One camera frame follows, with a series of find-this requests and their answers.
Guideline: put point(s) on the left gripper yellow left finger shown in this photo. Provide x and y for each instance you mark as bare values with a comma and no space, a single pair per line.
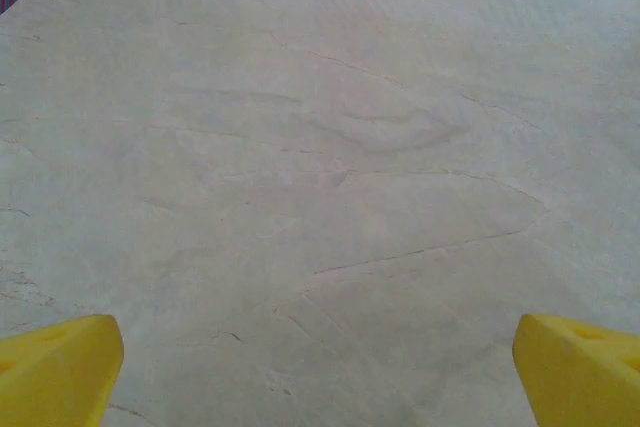
55,377

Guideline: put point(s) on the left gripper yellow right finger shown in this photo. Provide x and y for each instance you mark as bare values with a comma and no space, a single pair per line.
580,377

